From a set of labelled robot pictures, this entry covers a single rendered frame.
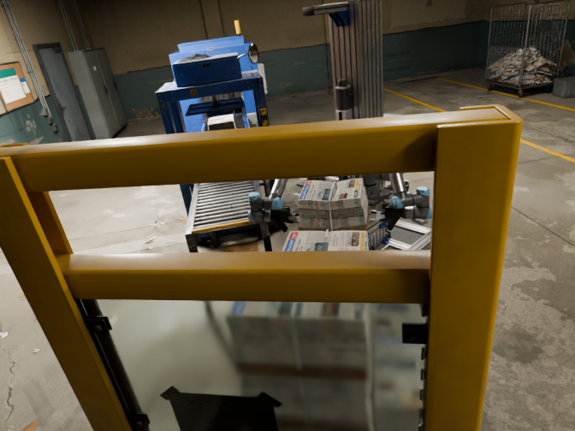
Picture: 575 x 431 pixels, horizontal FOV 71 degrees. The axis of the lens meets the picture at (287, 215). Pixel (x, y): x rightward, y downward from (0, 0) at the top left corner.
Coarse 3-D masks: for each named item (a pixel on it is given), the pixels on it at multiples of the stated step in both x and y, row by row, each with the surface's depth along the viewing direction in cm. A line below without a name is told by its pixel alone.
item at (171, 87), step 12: (252, 72) 400; (168, 84) 396; (204, 84) 363; (216, 84) 353; (228, 84) 355; (240, 84) 356; (252, 84) 357; (168, 96) 351; (180, 96) 353; (192, 96) 354; (204, 96) 356
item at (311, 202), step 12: (312, 180) 245; (312, 192) 230; (324, 192) 230; (300, 204) 224; (312, 204) 222; (324, 204) 221; (300, 216) 228; (312, 216) 226; (324, 216) 225; (312, 228) 230; (324, 228) 228
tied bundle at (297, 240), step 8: (296, 232) 192; (304, 232) 191; (312, 232) 190; (320, 232) 189; (328, 232) 189; (336, 232) 187; (344, 232) 186; (352, 232) 185; (360, 232) 185; (288, 240) 186; (296, 240) 185; (304, 240) 184; (312, 240) 183; (320, 240) 182; (328, 240) 181; (336, 240) 180; (344, 240) 179; (352, 240) 179; (360, 240) 178; (288, 248) 179; (296, 248) 178; (304, 248) 178; (312, 248) 177; (320, 248) 176; (328, 248) 175; (336, 248) 174; (344, 248) 174; (352, 248) 173; (360, 248) 172; (368, 248) 188
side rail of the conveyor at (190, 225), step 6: (198, 186) 340; (198, 192) 327; (192, 198) 317; (192, 204) 306; (192, 210) 296; (192, 216) 286; (192, 222) 277; (186, 228) 270; (192, 228) 268; (186, 234) 262; (192, 234) 262; (192, 240) 264; (192, 246) 266
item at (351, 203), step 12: (348, 180) 239; (360, 180) 235; (336, 192) 228; (348, 192) 223; (360, 192) 220; (336, 204) 219; (348, 204) 218; (360, 204) 216; (336, 216) 223; (348, 216) 221; (360, 216) 220
